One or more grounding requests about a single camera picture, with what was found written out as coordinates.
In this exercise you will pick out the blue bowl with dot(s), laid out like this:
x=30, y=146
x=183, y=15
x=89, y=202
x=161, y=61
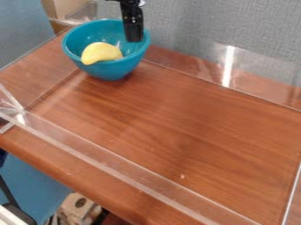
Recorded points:
x=105, y=30

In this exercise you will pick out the wooden block with hole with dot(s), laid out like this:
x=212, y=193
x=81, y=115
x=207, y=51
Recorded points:
x=78, y=210

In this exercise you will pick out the clear acrylic barrier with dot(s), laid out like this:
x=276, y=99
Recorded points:
x=192, y=141

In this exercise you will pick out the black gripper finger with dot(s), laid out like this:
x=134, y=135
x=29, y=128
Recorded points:
x=133, y=20

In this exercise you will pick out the yellow toy banana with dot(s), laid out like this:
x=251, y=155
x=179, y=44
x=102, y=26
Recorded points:
x=98, y=52

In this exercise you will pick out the cardboard box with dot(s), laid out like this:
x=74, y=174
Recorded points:
x=67, y=13

